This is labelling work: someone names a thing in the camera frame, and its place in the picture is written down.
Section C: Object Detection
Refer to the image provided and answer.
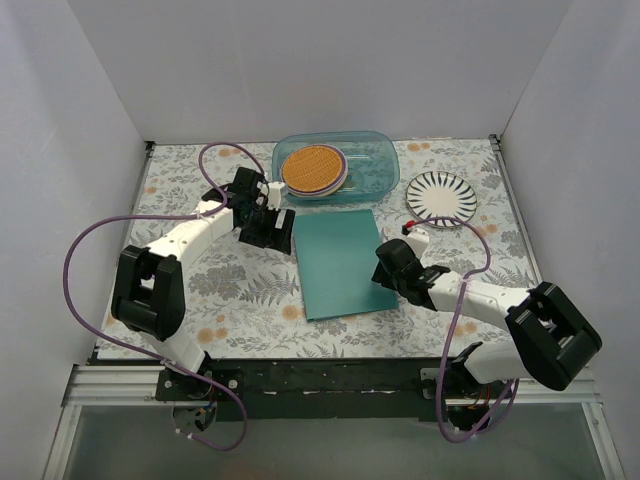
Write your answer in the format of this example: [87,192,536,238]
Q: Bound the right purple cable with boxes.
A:
[402,216,521,445]

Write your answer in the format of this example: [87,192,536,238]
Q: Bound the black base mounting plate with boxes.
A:
[156,357,494,424]

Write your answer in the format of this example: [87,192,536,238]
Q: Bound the teal plastic folder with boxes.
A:
[293,210,398,321]

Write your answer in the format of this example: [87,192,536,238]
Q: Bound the blue striped white plate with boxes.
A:
[406,171,478,228]

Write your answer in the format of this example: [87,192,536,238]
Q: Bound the purple cable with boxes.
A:
[402,216,521,445]
[62,142,274,451]

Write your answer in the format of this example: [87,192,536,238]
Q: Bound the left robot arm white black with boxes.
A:
[111,167,295,400]

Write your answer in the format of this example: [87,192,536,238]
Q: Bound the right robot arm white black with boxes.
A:
[372,239,602,398]

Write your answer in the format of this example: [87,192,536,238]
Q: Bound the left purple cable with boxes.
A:
[62,142,274,451]

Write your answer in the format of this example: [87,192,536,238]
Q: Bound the aluminium frame rail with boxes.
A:
[62,366,602,407]

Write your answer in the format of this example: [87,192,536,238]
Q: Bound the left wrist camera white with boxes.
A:
[261,182,288,210]

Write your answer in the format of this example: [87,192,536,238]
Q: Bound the orange woven round coaster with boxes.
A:
[280,144,349,197]

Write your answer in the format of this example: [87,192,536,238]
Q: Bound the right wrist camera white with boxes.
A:
[401,220,430,259]

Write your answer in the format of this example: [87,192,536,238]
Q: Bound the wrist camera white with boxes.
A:
[401,220,430,259]
[261,182,288,210]

